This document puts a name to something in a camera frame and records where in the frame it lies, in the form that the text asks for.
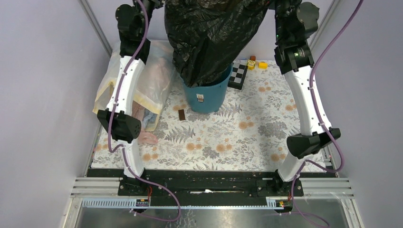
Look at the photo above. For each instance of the black trash bag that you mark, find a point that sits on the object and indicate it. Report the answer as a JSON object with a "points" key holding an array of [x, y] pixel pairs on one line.
{"points": [[207, 35]]}

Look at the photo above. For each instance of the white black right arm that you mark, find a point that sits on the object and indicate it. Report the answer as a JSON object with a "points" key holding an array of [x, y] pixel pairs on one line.
{"points": [[295, 22]]}

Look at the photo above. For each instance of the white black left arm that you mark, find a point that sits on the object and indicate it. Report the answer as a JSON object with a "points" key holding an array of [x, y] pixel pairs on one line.
{"points": [[123, 129]]}

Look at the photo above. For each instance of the teal plastic trash bin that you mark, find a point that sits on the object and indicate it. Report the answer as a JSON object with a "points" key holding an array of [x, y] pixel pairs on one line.
{"points": [[208, 99]]}

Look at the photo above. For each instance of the small brown rectangular piece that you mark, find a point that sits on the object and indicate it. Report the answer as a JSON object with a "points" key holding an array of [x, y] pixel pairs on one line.
{"points": [[181, 114]]}

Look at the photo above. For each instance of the black white checkerboard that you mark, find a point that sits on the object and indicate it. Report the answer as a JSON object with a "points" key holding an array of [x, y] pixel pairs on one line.
{"points": [[238, 75]]}

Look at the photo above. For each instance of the large translucent yellow-trim bag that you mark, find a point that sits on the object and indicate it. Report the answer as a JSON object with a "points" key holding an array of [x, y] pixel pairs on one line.
{"points": [[154, 84]]}

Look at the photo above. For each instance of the yellow toy figure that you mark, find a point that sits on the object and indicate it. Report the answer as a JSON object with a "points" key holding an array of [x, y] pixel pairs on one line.
{"points": [[251, 64]]}

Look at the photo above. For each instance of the yellow toy cube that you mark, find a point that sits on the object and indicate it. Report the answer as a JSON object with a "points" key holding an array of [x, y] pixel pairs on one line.
{"points": [[262, 65]]}

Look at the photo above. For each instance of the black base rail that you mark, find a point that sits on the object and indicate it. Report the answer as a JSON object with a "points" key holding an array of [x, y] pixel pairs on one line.
{"points": [[211, 187]]}

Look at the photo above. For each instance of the metal cable duct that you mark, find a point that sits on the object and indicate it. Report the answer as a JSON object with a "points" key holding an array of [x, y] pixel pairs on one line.
{"points": [[122, 203]]}

